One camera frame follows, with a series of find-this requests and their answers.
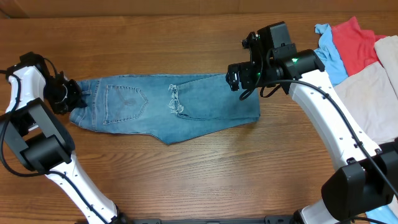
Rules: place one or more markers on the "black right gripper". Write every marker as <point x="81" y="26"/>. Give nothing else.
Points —
<point x="245" y="71"/>

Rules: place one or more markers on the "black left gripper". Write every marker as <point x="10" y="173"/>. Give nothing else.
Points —
<point x="75" y="103"/>

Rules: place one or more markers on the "blue denim jeans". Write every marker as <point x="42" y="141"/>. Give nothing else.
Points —
<point x="171" y="108"/>

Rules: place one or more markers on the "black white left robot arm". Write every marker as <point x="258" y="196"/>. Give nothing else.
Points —
<point x="41" y="143"/>

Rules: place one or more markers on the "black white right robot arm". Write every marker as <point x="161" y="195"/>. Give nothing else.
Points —
<point x="365" y="176"/>

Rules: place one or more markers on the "light blue t-shirt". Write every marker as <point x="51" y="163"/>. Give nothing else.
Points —
<point x="329" y="55"/>

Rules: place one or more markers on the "red t-shirt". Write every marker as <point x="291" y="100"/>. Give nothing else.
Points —
<point x="355" y="45"/>

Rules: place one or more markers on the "pale pink garment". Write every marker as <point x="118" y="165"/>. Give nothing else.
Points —
<point x="371" y="95"/>

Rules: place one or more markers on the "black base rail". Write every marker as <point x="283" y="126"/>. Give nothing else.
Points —
<point x="211" y="221"/>

